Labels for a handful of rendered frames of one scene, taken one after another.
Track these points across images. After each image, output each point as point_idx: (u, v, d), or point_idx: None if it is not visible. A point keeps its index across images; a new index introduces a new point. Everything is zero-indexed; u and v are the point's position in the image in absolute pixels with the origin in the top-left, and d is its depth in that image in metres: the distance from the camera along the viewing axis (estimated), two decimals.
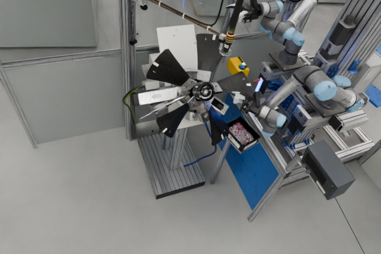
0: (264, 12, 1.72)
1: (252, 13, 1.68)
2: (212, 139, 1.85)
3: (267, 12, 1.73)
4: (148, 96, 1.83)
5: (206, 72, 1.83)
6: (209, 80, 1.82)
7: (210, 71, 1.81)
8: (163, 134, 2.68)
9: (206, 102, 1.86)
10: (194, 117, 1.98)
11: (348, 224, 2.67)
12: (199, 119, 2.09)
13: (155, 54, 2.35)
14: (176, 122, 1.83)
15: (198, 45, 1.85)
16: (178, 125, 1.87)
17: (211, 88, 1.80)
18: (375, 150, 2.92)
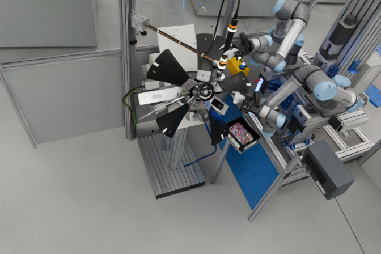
0: (255, 48, 1.73)
1: (243, 50, 1.69)
2: (212, 139, 1.85)
3: (257, 48, 1.75)
4: (148, 96, 1.83)
5: (206, 72, 1.83)
6: (209, 80, 1.82)
7: (210, 71, 1.81)
8: (163, 134, 2.68)
9: (206, 102, 1.86)
10: (194, 117, 1.98)
11: (348, 224, 2.67)
12: (199, 119, 2.09)
13: (155, 54, 2.35)
14: (176, 122, 1.83)
15: (198, 45, 1.85)
16: (178, 125, 1.87)
17: (211, 88, 1.80)
18: (375, 150, 2.92)
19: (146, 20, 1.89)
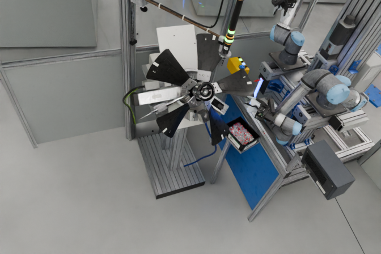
0: None
1: (288, 3, 1.86)
2: (212, 139, 1.85)
3: None
4: (148, 96, 1.83)
5: (206, 72, 1.83)
6: (209, 80, 1.82)
7: (210, 71, 1.81)
8: (163, 134, 2.68)
9: (206, 102, 1.86)
10: (194, 117, 1.98)
11: (348, 224, 2.67)
12: (199, 119, 2.09)
13: (155, 54, 2.35)
14: (176, 122, 1.83)
15: (198, 45, 1.85)
16: (178, 125, 1.87)
17: (211, 88, 1.80)
18: (375, 150, 2.92)
19: None
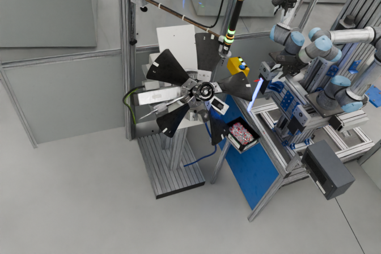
0: None
1: (288, 3, 1.86)
2: (163, 116, 1.71)
3: None
4: (148, 96, 1.83)
5: (219, 88, 1.88)
6: (214, 93, 1.85)
7: (221, 91, 1.86)
8: (163, 134, 2.68)
9: (193, 99, 1.82)
10: (194, 117, 1.98)
11: (348, 224, 2.67)
12: (199, 119, 2.09)
13: (155, 54, 2.35)
14: (164, 75, 1.75)
15: (235, 75, 1.98)
16: (160, 80, 1.78)
17: (209, 96, 1.81)
18: (375, 150, 2.92)
19: None
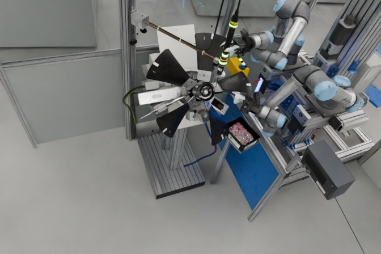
0: (256, 45, 1.71)
1: (244, 47, 1.68)
2: (163, 116, 1.71)
3: (258, 45, 1.73)
4: (148, 96, 1.83)
5: (219, 88, 1.87)
6: (214, 93, 1.85)
7: (222, 90, 1.86)
8: (163, 134, 2.68)
9: (193, 99, 1.82)
10: (194, 117, 1.98)
11: (348, 224, 2.67)
12: (199, 119, 2.09)
13: (155, 54, 2.35)
14: (164, 75, 1.75)
15: (235, 75, 1.98)
16: (160, 80, 1.78)
17: (209, 96, 1.81)
18: (375, 150, 2.92)
19: (146, 18, 1.87)
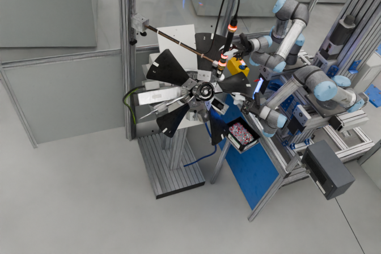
0: (254, 49, 1.73)
1: (243, 51, 1.70)
2: (163, 116, 1.71)
3: (257, 49, 1.75)
4: (148, 96, 1.83)
5: (219, 88, 1.87)
6: (214, 93, 1.85)
7: (221, 90, 1.86)
8: (163, 134, 2.68)
9: (193, 99, 1.82)
10: (194, 117, 1.98)
11: (348, 224, 2.67)
12: (199, 119, 2.09)
13: (155, 54, 2.35)
14: (164, 75, 1.75)
15: (235, 75, 1.98)
16: (160, 80, 1.78)
17: (209, 96, 1.81)
18: (375, 150, 2.92)
19: (146, 21, 1.89)
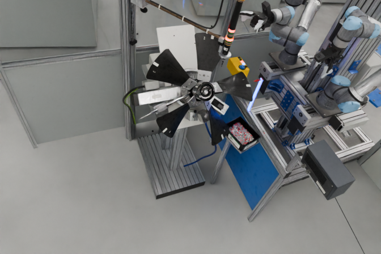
0: (277, 19, 1.64)
1: None
2: (163, 116, 1.71)
3: (279, 19, 1.66)
4: (148, 96, 1.83)
5: (219, 88, 1.87)
6: (214, 93, 1.85)
7: (221, 90, 1.86)
8: (163, 134, 2.68)
9: (193, 99, 1.82)
10: (194, 117, 1.98)
11: (348, 224, 2.67)
12: (199, 119, 2.09)
13: (155, 54, 2.35)
14: (164, 75, 1.75)
15: (235, 75, 1.98)
16: (160, 80, 1.78)
17: (209, 96, 1.81)
18: (375, 150, 2.92)
19: None
